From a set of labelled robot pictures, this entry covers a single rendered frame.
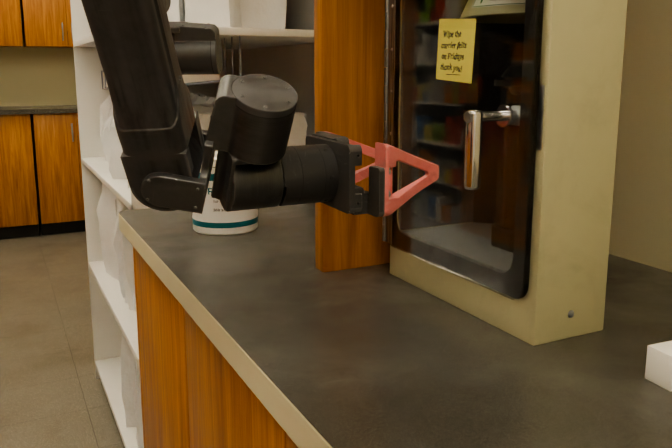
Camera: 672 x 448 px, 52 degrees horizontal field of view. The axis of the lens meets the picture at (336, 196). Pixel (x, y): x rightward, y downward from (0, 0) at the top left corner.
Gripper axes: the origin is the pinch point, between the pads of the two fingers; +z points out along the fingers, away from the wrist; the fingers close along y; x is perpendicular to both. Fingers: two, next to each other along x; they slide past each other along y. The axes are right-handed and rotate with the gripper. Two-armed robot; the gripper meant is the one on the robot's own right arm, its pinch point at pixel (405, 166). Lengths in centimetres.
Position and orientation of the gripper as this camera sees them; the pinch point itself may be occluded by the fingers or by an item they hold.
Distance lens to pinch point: 71.9
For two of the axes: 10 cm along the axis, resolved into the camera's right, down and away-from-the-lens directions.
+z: 9.0, -0.9, 4.3
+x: 0.0, 9.8, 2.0
